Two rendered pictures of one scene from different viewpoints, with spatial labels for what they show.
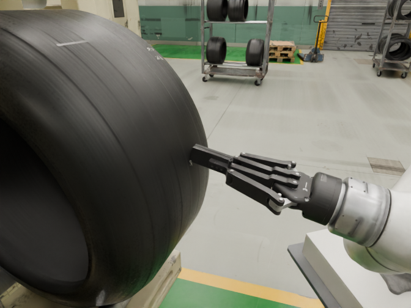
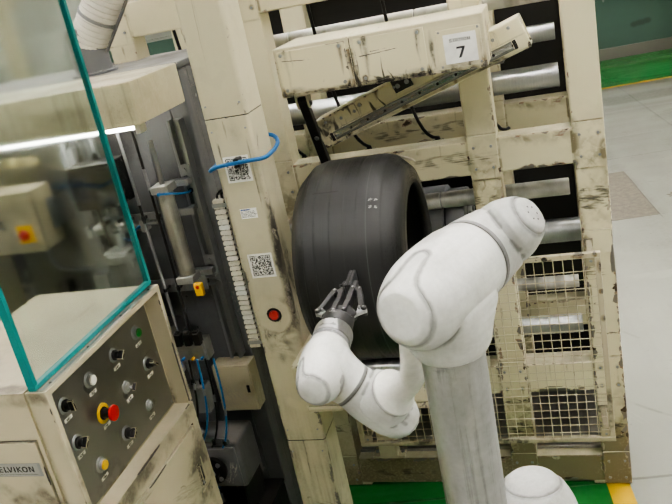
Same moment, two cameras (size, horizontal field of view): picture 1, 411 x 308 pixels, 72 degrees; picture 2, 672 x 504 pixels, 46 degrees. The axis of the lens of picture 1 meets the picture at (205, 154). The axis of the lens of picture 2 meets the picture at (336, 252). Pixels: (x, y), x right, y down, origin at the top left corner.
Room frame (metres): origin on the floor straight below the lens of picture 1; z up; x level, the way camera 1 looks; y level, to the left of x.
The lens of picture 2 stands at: (0.22, -1.81, 1.99)
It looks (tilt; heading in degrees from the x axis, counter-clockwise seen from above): 20 degrees down; 84
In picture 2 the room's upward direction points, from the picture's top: 12 degrees counter-clockwise
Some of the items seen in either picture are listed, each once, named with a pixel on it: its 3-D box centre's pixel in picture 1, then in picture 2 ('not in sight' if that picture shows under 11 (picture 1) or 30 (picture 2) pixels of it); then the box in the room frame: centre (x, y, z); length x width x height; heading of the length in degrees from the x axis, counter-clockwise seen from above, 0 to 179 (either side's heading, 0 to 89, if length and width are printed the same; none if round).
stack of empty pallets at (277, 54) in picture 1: (280, 51); not in sight; (8.99, -2.25, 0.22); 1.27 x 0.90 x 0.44; 165
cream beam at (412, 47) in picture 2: not in sight; (385, 51); (0.72, 0.53, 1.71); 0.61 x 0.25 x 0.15; 156
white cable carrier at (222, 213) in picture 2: not in sight; (241, 272); (0.15, 0.40, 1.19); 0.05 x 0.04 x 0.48; 66
